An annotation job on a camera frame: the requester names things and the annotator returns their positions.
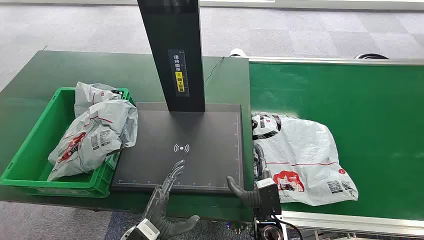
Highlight thin black cable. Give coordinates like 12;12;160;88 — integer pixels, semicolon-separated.
203;56;225;84

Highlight grey poly mailer package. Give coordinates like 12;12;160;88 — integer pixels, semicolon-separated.
251;111;360;207

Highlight black round object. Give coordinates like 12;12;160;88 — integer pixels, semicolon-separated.
353;53;390;61

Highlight metal connectors under table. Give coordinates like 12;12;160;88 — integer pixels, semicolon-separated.
226;221;253;236

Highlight black inbound scanning machine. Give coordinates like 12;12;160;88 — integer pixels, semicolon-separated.
109;0;245;196

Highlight small crumpled grey mailer package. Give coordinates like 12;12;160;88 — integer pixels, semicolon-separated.
73;81;124;118

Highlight large crumpled grey mailer package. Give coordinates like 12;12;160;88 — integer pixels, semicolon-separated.
47;99;139;182

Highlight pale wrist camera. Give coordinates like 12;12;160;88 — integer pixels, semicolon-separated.
255;177;283;222
126;218;161;240

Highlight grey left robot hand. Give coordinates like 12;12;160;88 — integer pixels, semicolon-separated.
142;159;201;240

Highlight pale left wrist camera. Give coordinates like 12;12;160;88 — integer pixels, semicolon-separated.
126;218;161;240

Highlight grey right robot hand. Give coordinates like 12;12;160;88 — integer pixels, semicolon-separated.
226;143;275;209

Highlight green conveyor belt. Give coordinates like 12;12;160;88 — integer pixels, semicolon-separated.
248;56;424;238

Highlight green plastic crate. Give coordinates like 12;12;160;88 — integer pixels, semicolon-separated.
0;87;137;199

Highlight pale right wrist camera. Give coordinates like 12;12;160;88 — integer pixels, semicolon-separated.
255;177;283;222

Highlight white roller end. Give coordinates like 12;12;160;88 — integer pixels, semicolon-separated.
229;48;248;59

